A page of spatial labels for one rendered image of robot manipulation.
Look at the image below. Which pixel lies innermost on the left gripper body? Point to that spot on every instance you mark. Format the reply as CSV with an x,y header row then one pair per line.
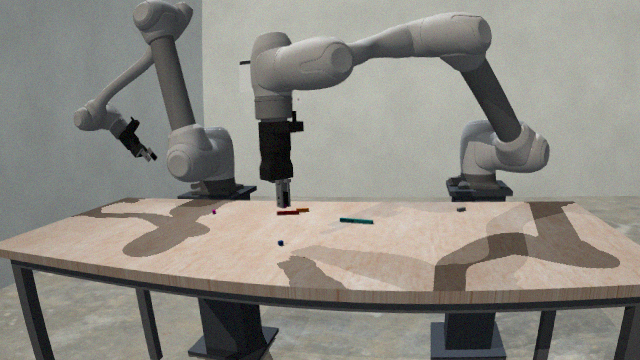
x,y
274,135

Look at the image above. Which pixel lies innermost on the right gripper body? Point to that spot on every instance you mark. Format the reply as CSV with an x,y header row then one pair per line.
x,y
127,137

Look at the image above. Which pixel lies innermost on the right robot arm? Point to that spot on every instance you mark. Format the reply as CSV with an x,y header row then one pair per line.
x,y
191,157

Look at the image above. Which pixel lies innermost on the turquoise rod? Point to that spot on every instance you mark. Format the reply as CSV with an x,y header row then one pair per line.
x,y
352,220

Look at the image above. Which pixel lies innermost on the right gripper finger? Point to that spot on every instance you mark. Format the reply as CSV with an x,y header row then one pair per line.
x,y
151,153
144,154

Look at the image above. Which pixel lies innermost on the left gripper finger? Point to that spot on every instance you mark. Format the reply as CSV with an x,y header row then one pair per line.
x,y
279,193
286,191

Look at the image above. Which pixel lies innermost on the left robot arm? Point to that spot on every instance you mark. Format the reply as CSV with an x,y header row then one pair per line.
x,y
278,67

